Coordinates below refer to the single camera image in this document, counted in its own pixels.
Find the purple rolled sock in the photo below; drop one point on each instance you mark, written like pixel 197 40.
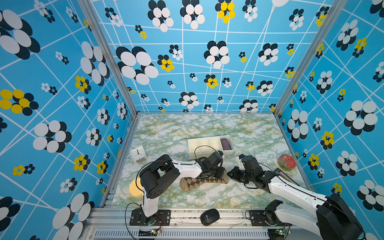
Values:
pixel 226 144

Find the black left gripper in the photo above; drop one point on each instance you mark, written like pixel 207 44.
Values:
pixel 221 172

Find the beige argyle sock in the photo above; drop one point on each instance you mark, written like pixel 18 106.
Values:
pixel 188 184

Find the yellow round sponge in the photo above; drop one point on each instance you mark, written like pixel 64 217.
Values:
pixel 135 188

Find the white compartment organizer tray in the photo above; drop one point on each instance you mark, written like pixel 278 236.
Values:
pixel 204 147

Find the black computer mouse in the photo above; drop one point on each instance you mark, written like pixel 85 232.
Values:
pixel 209 217

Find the green circuit board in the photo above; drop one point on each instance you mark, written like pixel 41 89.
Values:
pixel 149 233
pixel 277 234

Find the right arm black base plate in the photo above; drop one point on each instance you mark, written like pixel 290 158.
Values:
pixel 258 218

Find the round red lid tin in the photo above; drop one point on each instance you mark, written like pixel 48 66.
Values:
pixel 287 162

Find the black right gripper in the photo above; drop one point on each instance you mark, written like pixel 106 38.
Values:
pixel 235 171

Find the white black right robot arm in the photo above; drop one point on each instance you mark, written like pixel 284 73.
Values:
pixel 328 217

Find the white square alarm clock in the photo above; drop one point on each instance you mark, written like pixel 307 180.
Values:
pixel 138 154

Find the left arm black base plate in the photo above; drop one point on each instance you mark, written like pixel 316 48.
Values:
pixel 161 218

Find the left green circuit board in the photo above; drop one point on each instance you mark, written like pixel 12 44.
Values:
pixel 149 233

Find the right green circuit board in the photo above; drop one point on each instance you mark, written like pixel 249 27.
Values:
pixel 277 234

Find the aluminium front rail frame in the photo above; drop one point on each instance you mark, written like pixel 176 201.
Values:
pixel 113 224

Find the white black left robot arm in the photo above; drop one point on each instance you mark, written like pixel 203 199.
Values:
pixel 159 175

